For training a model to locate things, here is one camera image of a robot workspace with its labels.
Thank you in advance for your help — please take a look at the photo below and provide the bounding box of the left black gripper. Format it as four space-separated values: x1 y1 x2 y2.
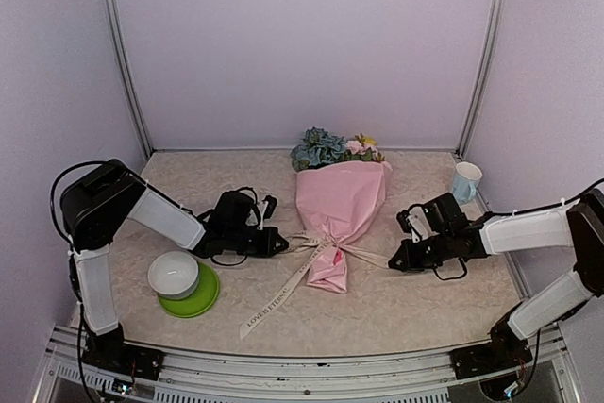
226 226 289 257

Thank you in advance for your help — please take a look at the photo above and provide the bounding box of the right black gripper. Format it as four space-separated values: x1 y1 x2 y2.
390 229 454 272

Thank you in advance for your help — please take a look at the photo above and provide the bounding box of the beige printed ribbon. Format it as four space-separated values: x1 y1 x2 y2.
239 231 388 340

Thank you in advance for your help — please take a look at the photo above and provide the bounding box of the pink wrapping paper sheet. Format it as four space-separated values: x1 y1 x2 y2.
295 160 392 294

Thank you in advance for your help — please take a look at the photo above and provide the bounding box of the blue fake flower bunch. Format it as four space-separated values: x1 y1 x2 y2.
290 127 349 172

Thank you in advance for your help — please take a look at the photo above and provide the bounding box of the pale pink fake flower stem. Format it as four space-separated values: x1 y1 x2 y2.
344 133 385 162

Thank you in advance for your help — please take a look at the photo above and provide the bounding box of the yellow fake flower stem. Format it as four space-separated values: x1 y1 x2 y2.
359 134 377 146

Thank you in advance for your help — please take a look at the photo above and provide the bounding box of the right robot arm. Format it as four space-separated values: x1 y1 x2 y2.
388 185 603 369

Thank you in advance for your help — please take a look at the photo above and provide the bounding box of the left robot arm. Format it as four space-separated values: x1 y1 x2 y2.
50 160 289 370

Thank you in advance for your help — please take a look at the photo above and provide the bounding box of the green plastic plate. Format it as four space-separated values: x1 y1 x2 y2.
158 262 220 318

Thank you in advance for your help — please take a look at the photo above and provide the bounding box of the light blue mug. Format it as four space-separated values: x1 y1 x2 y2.
450 161 483 205

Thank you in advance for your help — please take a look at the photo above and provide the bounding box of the white ceramic bowl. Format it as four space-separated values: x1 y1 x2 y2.
147 251 200 300

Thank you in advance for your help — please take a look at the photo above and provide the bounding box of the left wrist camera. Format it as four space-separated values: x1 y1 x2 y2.
257 195 277 230

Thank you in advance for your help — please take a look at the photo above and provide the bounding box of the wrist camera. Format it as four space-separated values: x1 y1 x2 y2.
257 195 277 230
396 210 428 243

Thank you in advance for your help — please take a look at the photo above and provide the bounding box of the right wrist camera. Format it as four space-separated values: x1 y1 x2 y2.
396 210 428 243

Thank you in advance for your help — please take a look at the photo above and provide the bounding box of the front aluminium rail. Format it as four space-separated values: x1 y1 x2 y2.
27 326 587 402

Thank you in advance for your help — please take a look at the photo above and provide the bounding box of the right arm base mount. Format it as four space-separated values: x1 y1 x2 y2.
450 341 533 380

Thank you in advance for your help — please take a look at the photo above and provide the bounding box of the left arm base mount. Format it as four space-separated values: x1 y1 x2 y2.
82 344 165 381

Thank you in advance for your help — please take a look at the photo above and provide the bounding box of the right aluminium frame post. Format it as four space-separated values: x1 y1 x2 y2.
455 0 505 160

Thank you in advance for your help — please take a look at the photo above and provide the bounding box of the aluminium frame post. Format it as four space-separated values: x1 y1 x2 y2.
103 0 155 160
455 0 505 160

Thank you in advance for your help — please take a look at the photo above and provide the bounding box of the left aluminium frame post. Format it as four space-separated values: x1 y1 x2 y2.
103 0 155 160

